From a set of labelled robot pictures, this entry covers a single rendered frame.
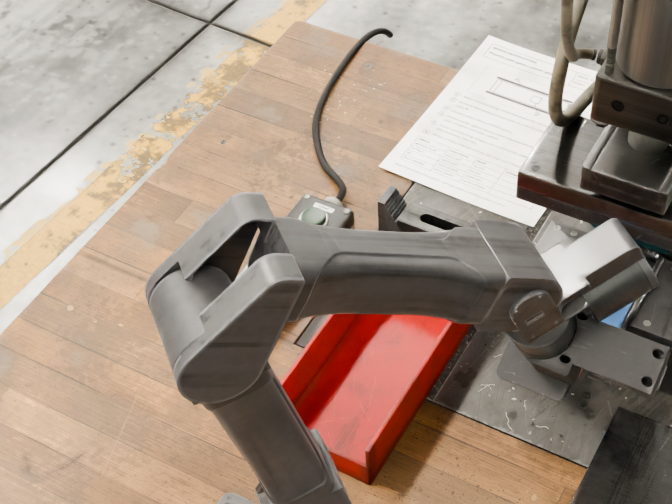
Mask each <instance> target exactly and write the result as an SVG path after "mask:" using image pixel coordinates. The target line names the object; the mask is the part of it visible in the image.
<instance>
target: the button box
mask: <svg viewBox="0 0 672 504"><path fill-rule="evenodd" d="M378 34H384V35H386V36H387V37H388V38H392V37H393V33H392V32H391V31H390V30H388V29H386V28H377V29H374V30H371V31H370V32H368V33H367V34H365V35H364V36H363V37H362V38H361V39H360V40H359V41H358V42H357V43H356V44H355V45H354V46H353V47H352V48H351V50H350V51H349V52H348V53H347V55H346V56H345V57H344V59H343V60H342V61H341V63H340V64H339V66H338V67H337V69H336V70H335V72H334V73H333V75H332V76H331V78H330V80H329V81H328V83H327V85H326V86H325V88H324V90H323V92H322V94H321V96H320V98H319V101H318V103H317V106H316V109H315V112H314V116H313V121H312V136H313V142H314V147H315V151H316V155H317V158H318V160H319V163H320V165H321V167H322V168H323V170H324V171H325V172H326V173H327V175H328V176H329V177H330V178H331V179H332V180H333V181H334V182H335V183H336V185H337V186H338V188H339V192H338V195H337V196H336V198H335V197H327V198H326V199H325V200H323V199H320V198H318V197H315V196H312V195H309V194H304V195H303V196H302V198H301V199H300V200H299V201H298V202H297V204H296V205H295V206H294V207H293V209H292V210H291V211H290V212H289V213H288V215H287V216H286V217H291V218H296V219H299V220H301V214H302V213H303V212H304V211H305V210H306V209H308V208H313V207H315V208H320V209H322V210H323V211H324V212H325V214H326V222H325V223H324V224H323V225H322V226H328V227H335V228H344V229H354V212H353V211H352V210H350V209H347V208H344V206H343V204H342V203H341V202H342V201H343V199H344V197H345V194H346V186H345V183H344V182H343V180H342V179H341V178H340V177H339V175H338V174H337V173H336V172H335V171H334V170H333V169H332V168H331V167H330V166H329V164H328V163H327V161H326V159H325V157H324V154H323V150H322V146H321V141H320V135H319V122H320V116H321V113H322V109H323V107H324V104H325V102H326V99H327V97H328V95H329V93H330V91H331V89H332V87H333V86H334V84H335V82H336V81H337V79H338V77H339V76H340V74H341V73H342V71H343V70H344V68H345V67H346V66H347V64H348V63H349V61H350V60H351V59H352V58H353V56H354V55H355V54H356V53H357V51H358V50H359V49H360V48H361V47H362V46H363V44H364V43H365V42H367V41H368V40H370V39H371V38H372V37H374V36H376V35H378Z"/></svg>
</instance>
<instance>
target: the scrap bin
mask: <svg viewBox="0 0 672 504"><path fill-rule="evenodd" d="M472 325H473V324H459V323H454V322H451V321H448V320H446V319H442V318H436V317H428V316H418V315H394V314H332V315H329V316H328V317H327V318H326V320H325V321H324V322H323V324H322V325H321V326H320V328H319V329H318V331H317V332H316V333H315V335H314V336H313V337H312V339H311V340H310V341H309V343H308V344H307V346H306V347H305V348H304V350H303V351H302V352H301V354H300V355H299V357H298V358H297V359H296V361H295V362H294V363H293V365H292V366H291V367H290V369H289V370H288V372H287V373H286V374H285V376H284V377H283V378H282V380H281V381H280V383H281V385H282V386H283V388H284V390H285V392H286V393H287V395H288V397H289V398H290V400H291V402H292V403H293V405H294V407H295V408H296V410H297V412H298V414H299V415H300V417H301V419H302V420H303V422H304V424H305V425H306V427H308V428H309V429H310V430H312V429H314V428H316V429H317V431H318V432H319V433H320V436H321V438H322V439H323V441H324V443H325V445H326V446H327V447H328V451H329V453H330V455H331V458H332V460H333V462H334V464H335V467H336V469H337V470H338V471H340V472H342V473H344V474H347V475H349V476H351V477H353V478H355V479H357V480H360V481H362V482H364V483H366V484H368V485H371V484H372V483H373V481H374V480H375V478H376V476H377V475H378V473H379V472H380V470H381V469H382V467H383V465H384V464H385V462H386V461H387V459H388V457H389V456H390V454H391V453H392V451H393V450H394V448H395V446H396V445H397V443H398V442H399V440H400V438H401V437H402V435H403V434H404V432H405V431H406V429H407V427H408V426H409V424H410V423H411V421H412V420H413V418H414V416H415V415H416V413H417V412H418V410H419V408H420V407H421V405H422V404H423V402H424V401H425V399H426V397H427V396H428V394H429V393H430V391H431V389H432V388H433V386H434V385H435V383H436V382H437V380H438V378H439V377H440V375H441V374H442V372H443V371H444V369H445V367H446V366H447V364H448V363H449V361H450V359H451V358H452V356H453V355H454V353H455V352H456V350H457V348H458V347H459V345H460V344H461V342H462V340H463V339H464V337H465V336H466V334H467V333H468V331H469V329H470V328H471V326H472Z"/></svg>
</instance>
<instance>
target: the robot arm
mask: <svg viewBox="0 0 672 504"><path fill-rule="evenodd" d="M258 228H259V231H260V233H259V235H258V237H257V239H256V241H255V244H254V246H253V249H252V251H251V254H250V256H249V259H248V269H247V270H246V271H244V272H243V273H242V274H241V275H240V276H239V277H238V278H237V279H236V277H237V275H238V272H239V270H240V268H241V265H242V263H243V261H244V259H245V256H246V254H247V252H248V249H249V247H250V245H251V243H252V240H253V238H254V236H255V234H256V231H257V229H258ZM235 279H236V280H235ZM658 286H659V282H658V279H657V277H656V275H655V274H654V272H653V270H652V269H651V267H650V265H649V264H648V262H647V260H646V257H645V256H644V255H643V253H642V251H641V249H640V247H639V246H638V245H637V243H636V242H635V241H634V239H633V238H632V237H631V235H630V234H629V233H628V231H627V230H626V229H625V227H624V226H623V225H622V223H621V222H620V221H619V219H617V218H612V219H609V220H607V221H606V222H604V223H603V224H601V225H599V226H598V227H596V228H595V229H593V230H591V231H590V232H588V233H587V234H585V235H583V236H582V237H580V238H579V239H577V240H575V241H574V242H572V243H571V244H569V245H567V246H566V247H564V246H563V244H562V243H561V242H558V243H557V244H555V245H554V246H552V247H550V248H549V249H547V250H546V251H544V252H542V253H541V254H539V252H538V251H537V249H536V248H535V246H534V245H533V243H532V242H531V240H530V239H529V237H528V236H527V234H526V233H525V231H524V230H523V228H522V227H521V226H520V225H518V224H516V223H513V222H502V221H486V220H472V222H471V224H470V225H469V227H468V228H466V227H455V228H453V229H452V230H446V231H437V232H394V231H376V230H358V229H344V228H335V227H328V226H321V225H315V224H310V223H307V222H305V221H302V220H299V219H296V218H291V217H277V216H274V215H273V213H272V211H271V209H270V207H269V205H268V203H267V200H266V198H265V196H264V194H263V193H256V192H242V193H238V194H235V195H233V196H232V197H230V198H229V199H228V200H227V201H226V202H225V203H224V204H223V205H222V206H221V207H220V208H219V209H218V210H217V211H215V212H214V213H213V214H212V215H211V216H210V217H209V218H208V219H207V220H206V221H205V222H204V223H203V224H202V225H201V226H200V227H199V228H198V229H197V230H196V231H195V232H194V233H193V234H192V235H191V236H190V237H189V238H188V239H187V240H186V241H185V242H184V243H183V244H182V245H180V246H179V247H178V248H177V249H176V250H175V251H174V252H173V253H172V254H171V255H170V256H169V257H168V258H167V259H166V260H165V261H164V262H163V263H162V264H161V265H160V266H159V267H158V268H157V269H156V270H155V271H154V272H153V273H152V274H151V276H150V277H149V279H148V281H147V283H146V286H145V298H146V301H147V303H148V306H149V309H150V311H151V313H152V315H153V318H154V321H155V324H156V327H157V330H158V332H159V335H160V338H161V341H162V344H163V346H164V349H165V352H166V355H167V358H168V361H169V363H170V366H171V369H172V372H173V376H174V380H175V382H176V385H177V388H178V391H179V393H180V394H181V395H182V396H183V397H184V398H185V399H187V400H189V401H191V402H192V403H193V405H197V404H202V405H203V406H204V407H205V408H206V410H208V411H211V412H212V413H213V414H214V415H215V417H216V418H217V420H218V421H219V423H220V424H221V426H222V427H223V428H224V430H225V431H226V433H227V434H228V436H229V437H230V439H231V441H233V443H234V444H235V446H236V447H237V449H238V450H239V452H240V453H241V454H242V456H243V457H244V459H245V460H246V462H247V463H248V464H249V466H250V467H251V469H252V470H253V472H254V473H255V475H256V476H257V478H258V480H259V483H258V484H257V486H256V487H255V491H256V495H257V497H258V500H259V502H260V504H352V503H351V502H352V501H351V499H350V498H349V496H348V494H347V492H346V489H345V487H344V485H343V483H342V480H341V478H340V476H339V473H338V471H337V469H336V467H335V464H334V462H333V460H332V458H331V455H330V453H329V451H328V447H327V446H326V445H325V443H324V441H323V439H322V438H321V436H320V433H319V432H318V431H317V429H316V428H314V429H312V430H310V429H309V428H308V427H306V425H305V424H304V422H303V420H302V419H301V417H300V415H299V414H298V412H297V410H296V408H295V407H294V405H293V403H292V402H291V400H290V398H289V397H288V395H287V393H286V392H285V390H284V388H283V386H282V385H281V383H280V381H279V380H278V378H277V376H276V375H275V373H274V371H273V369H272V368H271V366H270V364H269V361H268V359H269V357H270V355H271V353H272V351H273V349H274V347H275V345H276V342H277V340H278V338H279V336H280V334H281V332H282V330H283V328H284V326H285V324H286V322H296V321H297V320H298V319H302V318H307V317H313V316H321V315H332V314H394V315H418V316H428V317H436V318H442V319H446V320H448V321H451V322H454V323H459V324H473V325H474V327H475V328H476V330H477V331H486V332H505V333H506V334H507V335H508V337H509V340H508V342H507V345H506V347H505V350H504V352H503V354H502V357H501V359H500V361H499V364H498V366H497V369H496V373H497V375H498V376H499V377H500V378H501V379H503V380H506V381H508V382H511V383H513V384H517V385H520V386H522V387H525V388H527V389H529V390H532V391H534V392H537V393H539V394H542V395H543V396H545V397H547V398H550V399H552V400H555V401H557V402H562V401H563V400H565V399H568V398H569V397H570V395H571V393H572V390H573V388H574V385H575V383H576V381H577V378H578V377H579V376H580V373H581V371H582V369H584V370H587V371H589V373H590V374H592V375H594V376H596V377H598V378H600V379H602V380H604V381H609V382H614V383H617V384H619V385H621V386H623V387H625V388H627V389H629V390H631V391H633V392H636V393H638V394H640V395H642V396H644V397H646V398H648V399H651V400H652V399H653V397H654V394H655V392H656V390H659V387H660V385H661V382H662V380H663V377H664V375H665V372H666V370H667V366H666V364H667V362H668V359H669V357H670V354H671V353H670V347H668V346H665V345H662V344H660V343H657V342H654V341H652V340H649V339H646V338H644V337H641V336H638V335H636V334H633V333H630V332H628V331H625V330H623V329H620V328H617V327H615V326H612V325H609V324H607V323H604V322H601V321H602V320H604V319H606V318H607V317H609V316H611V315H612V314H614V313H615V312H617V311H619V310H620V309H622V308H624V307H625V306H627V305H628V304H630V303H632V302H633V301H635V300H637V299H638V298H640V297H641V296H643V295H645V294H646V293H648V292H650V291H651V290H653V289H654V288H656V287H658Z"/></svg>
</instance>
